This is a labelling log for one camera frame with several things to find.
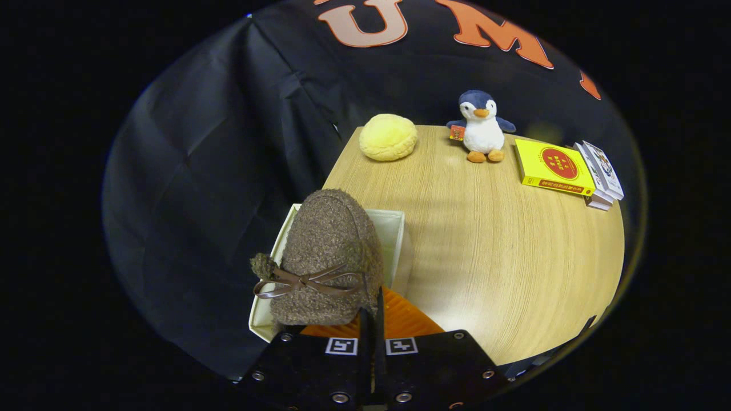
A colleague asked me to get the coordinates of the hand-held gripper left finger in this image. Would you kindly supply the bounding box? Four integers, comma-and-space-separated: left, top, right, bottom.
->
243, 308, 373, 408

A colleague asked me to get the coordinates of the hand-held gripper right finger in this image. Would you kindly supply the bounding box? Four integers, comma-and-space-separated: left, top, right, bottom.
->
373, 286, 509, 409

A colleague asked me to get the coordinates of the beige fabric storage box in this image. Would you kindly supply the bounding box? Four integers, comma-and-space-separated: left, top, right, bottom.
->
248, 203, 413, 344

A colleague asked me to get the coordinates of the brown fuzzy shoe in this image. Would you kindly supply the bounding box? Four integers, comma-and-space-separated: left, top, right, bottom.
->
250, 189, 384, 327

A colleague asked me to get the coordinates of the yellow plush bun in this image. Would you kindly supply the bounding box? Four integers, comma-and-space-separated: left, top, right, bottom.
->
359, 114, 418, 162

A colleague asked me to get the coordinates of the penguin plush toy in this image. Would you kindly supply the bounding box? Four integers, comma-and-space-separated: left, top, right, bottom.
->
446, 90, 517, 164

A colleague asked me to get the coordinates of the yellow book with red circle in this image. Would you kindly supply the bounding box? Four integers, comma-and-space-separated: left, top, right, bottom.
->
514, 139, 596, 197

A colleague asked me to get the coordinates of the stack of white booklets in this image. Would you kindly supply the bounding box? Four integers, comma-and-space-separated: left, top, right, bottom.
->
573, 140, 625, 211

